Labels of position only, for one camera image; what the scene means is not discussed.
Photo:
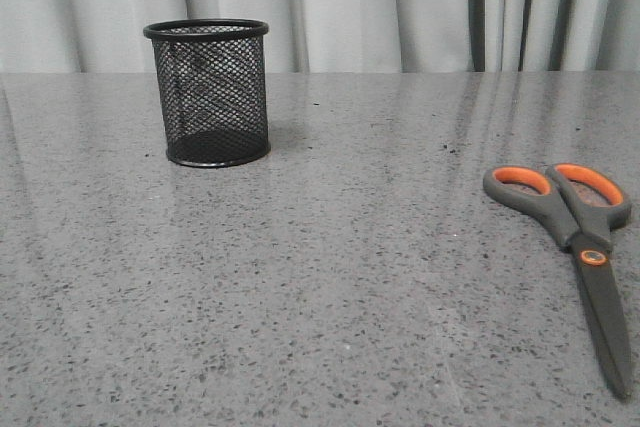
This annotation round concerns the grey orange scissors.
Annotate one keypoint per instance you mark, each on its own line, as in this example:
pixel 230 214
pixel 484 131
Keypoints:
pixel 579 207

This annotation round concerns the black mesh pen holder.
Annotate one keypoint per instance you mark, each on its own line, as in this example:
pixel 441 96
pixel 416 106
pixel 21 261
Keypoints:
pixel 212 88

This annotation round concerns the grey curtain backdrop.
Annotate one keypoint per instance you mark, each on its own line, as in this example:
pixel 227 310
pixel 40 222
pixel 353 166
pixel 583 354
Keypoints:
pixel 336 35

